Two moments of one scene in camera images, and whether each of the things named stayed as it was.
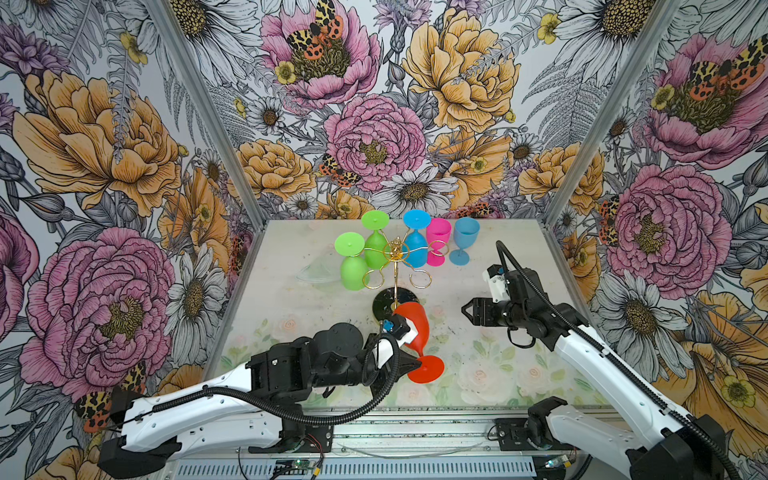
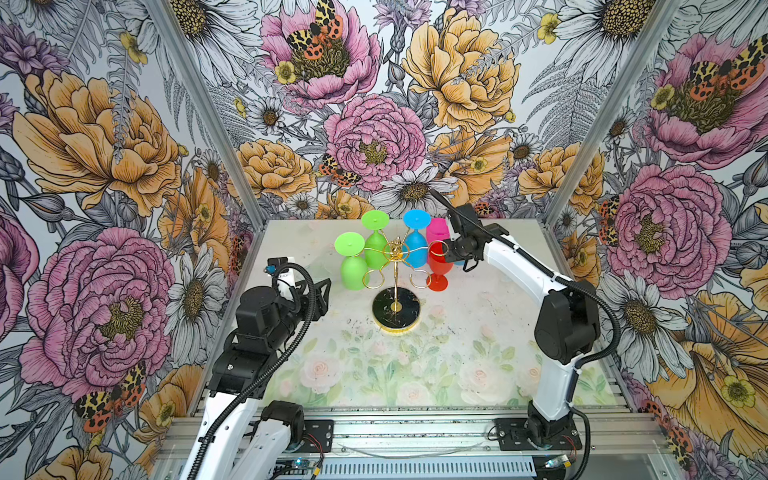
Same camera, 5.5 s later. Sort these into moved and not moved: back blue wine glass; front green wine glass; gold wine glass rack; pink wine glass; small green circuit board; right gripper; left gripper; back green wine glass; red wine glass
Moved: right gripper; left gripper; red wine glass
Not moved: front green wine glass; pink wine glass; gold wine glass rack; back green wine glass; back blue wine glass; small green circuit board
